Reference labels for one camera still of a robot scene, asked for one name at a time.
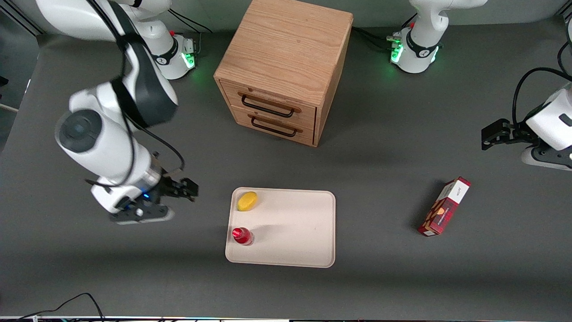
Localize yellow lemon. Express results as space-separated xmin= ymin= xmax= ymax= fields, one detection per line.
xmin=237 ymin=191 xmax=259 ymax=212

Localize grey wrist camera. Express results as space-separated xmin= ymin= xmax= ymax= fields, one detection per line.
xmin=520 ymin=145 xmax=572 ymax=172
xmin=109 ymin=203 xmax=175 ymax=225

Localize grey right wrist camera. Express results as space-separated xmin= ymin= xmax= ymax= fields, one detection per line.
xmin=109 ymin=203 xmax=175 ymax=225

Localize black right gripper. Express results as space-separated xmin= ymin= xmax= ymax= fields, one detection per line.
xmin=154 ymin=176 xmax=200 ymax=202

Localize red cookie box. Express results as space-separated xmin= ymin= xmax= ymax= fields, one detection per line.
xmin=417 ymin=176 xmax=472 ymax=237

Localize black left arm base cables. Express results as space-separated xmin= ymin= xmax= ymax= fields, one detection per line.
xmin=352 ymin=13 xmax=417 ymax=51

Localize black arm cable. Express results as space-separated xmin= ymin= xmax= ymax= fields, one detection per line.
xmin=85 ymin=0 xmax=186 ymax=188
xmin=511 ymin=42 xmax=572 ymax=131

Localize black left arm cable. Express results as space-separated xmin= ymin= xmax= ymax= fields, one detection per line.
xmin=511 ymin=42 xmax=572 ymax=131

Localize red coke bottle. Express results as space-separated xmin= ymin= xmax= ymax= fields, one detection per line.
xmin=231 ymin=227 xmax=255 ymax=246

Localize black arm base cables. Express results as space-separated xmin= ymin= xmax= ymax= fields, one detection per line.
xmin=171 ymin=8 xmax=215 ymax=57
xmin=352 ymin=13 xmax=417 ymax=51

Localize black right arm base cables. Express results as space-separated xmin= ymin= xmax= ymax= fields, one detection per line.
xmin=171 ymin=8 xmax=215 ymax=57

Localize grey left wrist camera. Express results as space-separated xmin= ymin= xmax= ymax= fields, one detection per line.
xmin=520 ymin=145 xmax=572 ymax=172

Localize long black drawer handle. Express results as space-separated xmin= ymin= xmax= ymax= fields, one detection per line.
xmin=241 ymin=93 xmax=296 ymax=119

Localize thin black table-edge cable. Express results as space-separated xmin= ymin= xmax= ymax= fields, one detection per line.
xmin=17 ymin=292 xmax=106 ymax=321

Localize beige plastic tray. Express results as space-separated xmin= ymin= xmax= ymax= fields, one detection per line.
xmin=225 ymin=187 xmax=336 ymax=269

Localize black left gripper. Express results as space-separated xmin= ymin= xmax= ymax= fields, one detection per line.
xmin=481 ymin=118 xmax=539 ymax=151

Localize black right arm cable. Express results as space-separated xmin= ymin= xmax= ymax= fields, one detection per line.
xmin=85 ymin=0 xmax=186 ymax=188

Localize wooden drawer cabinet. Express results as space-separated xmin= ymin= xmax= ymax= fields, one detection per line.
xmin=214 ymin=0 xmax=354 ymax=148

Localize short black drawer handle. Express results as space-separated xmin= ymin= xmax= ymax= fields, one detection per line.
xmin=251 ymin=115 xmax=299 ymax=138

